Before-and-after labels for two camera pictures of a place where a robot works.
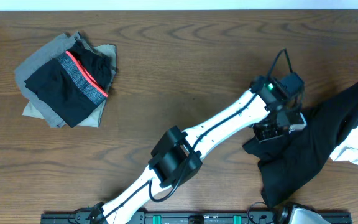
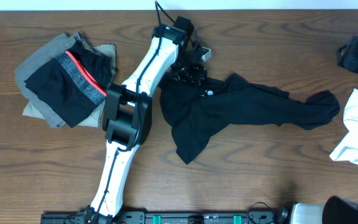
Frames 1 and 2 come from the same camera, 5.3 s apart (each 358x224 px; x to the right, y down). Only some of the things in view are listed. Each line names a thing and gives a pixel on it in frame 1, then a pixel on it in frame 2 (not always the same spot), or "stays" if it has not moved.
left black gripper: x=278 y=132 → x=196 y=78
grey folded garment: x=34 y=61 stays
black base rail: x=200 y=218 stays
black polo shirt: x=288 y=163 → x=199 y=110
